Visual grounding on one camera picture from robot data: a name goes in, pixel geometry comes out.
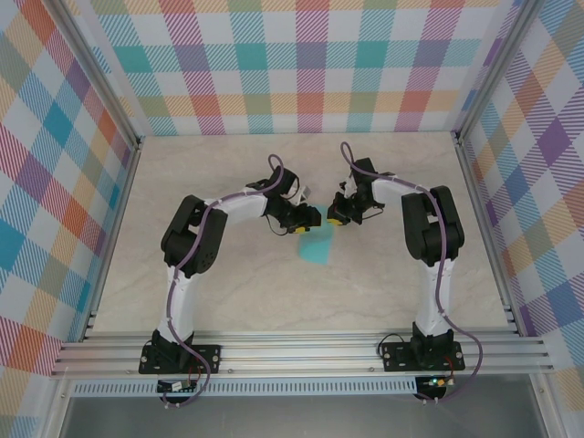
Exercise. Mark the aluminium mounting rail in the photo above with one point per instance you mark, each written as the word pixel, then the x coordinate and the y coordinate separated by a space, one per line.
pixel 296 353

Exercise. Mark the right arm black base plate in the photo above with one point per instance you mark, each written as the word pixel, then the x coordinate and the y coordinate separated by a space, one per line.
pixel 394 358

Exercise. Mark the small black circuit board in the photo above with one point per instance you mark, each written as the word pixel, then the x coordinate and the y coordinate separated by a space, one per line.
pixel 175 386

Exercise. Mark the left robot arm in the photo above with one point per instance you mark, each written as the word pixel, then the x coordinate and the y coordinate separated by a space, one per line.
pixel 191 237

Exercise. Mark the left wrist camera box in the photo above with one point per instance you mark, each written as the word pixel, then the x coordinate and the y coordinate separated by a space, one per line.
pixel 305 194

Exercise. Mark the aluminium side rail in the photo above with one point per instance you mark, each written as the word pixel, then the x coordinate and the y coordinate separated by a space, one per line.
pixel 486 237
pixel 114 242

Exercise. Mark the circuit board with green light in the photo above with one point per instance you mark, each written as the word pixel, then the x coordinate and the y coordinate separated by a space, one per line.
pixel 433 381

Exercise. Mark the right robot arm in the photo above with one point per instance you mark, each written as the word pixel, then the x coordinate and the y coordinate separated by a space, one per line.
pixel 433 228

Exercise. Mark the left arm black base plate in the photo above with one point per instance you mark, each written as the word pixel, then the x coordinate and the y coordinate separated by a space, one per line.
pixel 207 358

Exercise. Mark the aluminium frame post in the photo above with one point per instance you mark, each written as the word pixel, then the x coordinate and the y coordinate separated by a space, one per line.
pixel 98 73
pixel 499 73

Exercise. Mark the light blue cloth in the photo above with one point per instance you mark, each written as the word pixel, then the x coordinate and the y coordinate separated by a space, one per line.
pixel 317 251

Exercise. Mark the grey metal sheet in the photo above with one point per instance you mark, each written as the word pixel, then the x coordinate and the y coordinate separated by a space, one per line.
pixel 296 417

